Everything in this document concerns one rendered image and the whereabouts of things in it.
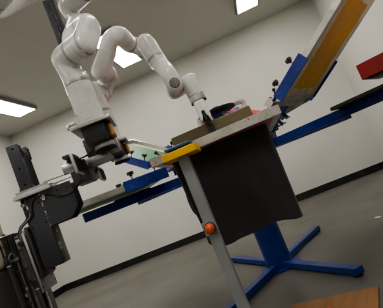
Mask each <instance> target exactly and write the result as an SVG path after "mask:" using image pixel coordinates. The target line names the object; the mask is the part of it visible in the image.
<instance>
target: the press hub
mask: <svg viewBox="0 0 383 308"><path fill-rule="evenodd" d="M234 107H235V104H234V103H226V104H223V105H220V106H215V107H213V108H212V109H210V110H209V111H210V113H211V116H212V115H213V113H214V112H215V113H214V115H213V117H212V118H213V119H214V120H216V119H218V118H220V117H221V116H224V112H219V111H224V109H225V111H227V110H226V109H232V108H234ZM254 235H255V238H256V240H257V243H258V245H259V248H260V250H261V253H262V255H263V257H264V260H265V262H266V265H267V267H265V268H264V269H263V270H262V272H261V273H263V272H264V271H266V270H267V269H268V268H269V267H270V266H273V265H277V266H278V268H279V270H278V271H277V272H276V273H275V274H274V275H276V274H280V273H283V272H285V271H288V270H290V269H292V268H284V265H283V262H285V261H287V260H288V259H289V260H301V258H300V257H291V255H290V252H289V250H288V248H287V245H286V243H285V240H284V238H283V236H282V233H281V231H280V229H279V226H278V224H277V222H274V223H272V224H270V225H269V226H267V227H265V228H264V229H262V230H260V231H258V232H255V233H254Z"/></svg>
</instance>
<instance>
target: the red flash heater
mask: <svg viewBox="0 0 383 308"><path fill-rule="evenodd" d="M356 68H357V70H358V72H359V74H360V77H361V79H362V80H366V79H381V78H383V52H382V53H380V54H378V55H376V56H374V57H372V58H370V59H368V60H366V61H365V62H362V63H361V64H359V65H356Z"/></svg>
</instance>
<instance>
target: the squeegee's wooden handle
mask: <svg viewBox="0 0 383 308"><path fill-rule="evenodd" d="M252 115H253V114H252V111H251V109H250V106H249V105H248V106H245V107H243V108H241V109H239V110H236V111H234V112H231V113H229V114H227V115H225V116H222V117H220V118H218V119H216V120H213V121H212V123H213V126H214V127H215V129H216V131H217V130H219V129H221V128H223V127H226V126H228V125H231V124H233V123H235V122H238V121H240V120H242V119H245V118H247V117H250V116H252ZM209 133H210V132H209V131H208V127H207V125H206V124H204V125H201V126H199V127H197V128H194V129H192V130H190V131H187V132H185V133H183V134H180V135H178V136H176V137H173V138H172V139H171V141H172V144H173V146H176V145H178V144H180V143H182V142H185V141H188V140H189V141H193V140H196V139H198V138H200V137H202V136H205V135H207V134H209Z"/></svg>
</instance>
